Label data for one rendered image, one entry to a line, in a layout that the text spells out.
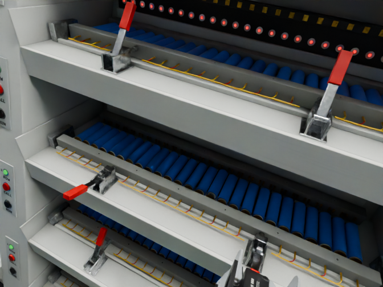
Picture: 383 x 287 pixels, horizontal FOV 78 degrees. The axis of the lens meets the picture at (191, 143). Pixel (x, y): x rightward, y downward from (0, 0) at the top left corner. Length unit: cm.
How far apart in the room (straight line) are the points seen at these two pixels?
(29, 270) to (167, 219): 42
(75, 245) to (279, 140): 48
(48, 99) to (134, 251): 34
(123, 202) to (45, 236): 27
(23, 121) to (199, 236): 35
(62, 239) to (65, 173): 19
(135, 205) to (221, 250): 15
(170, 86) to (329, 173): 21
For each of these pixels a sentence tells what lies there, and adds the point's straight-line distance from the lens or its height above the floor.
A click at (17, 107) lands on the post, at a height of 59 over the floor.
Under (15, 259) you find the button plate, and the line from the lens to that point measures 73.
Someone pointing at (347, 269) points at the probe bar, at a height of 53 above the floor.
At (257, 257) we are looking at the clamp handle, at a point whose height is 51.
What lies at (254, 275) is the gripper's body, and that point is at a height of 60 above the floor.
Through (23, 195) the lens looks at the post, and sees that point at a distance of 58.
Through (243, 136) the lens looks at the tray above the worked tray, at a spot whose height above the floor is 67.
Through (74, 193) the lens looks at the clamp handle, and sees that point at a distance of 38.
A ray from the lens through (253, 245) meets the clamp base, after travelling 37.
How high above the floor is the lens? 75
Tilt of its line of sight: 22 degrees down
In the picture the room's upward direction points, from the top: 15 degrees clockwise
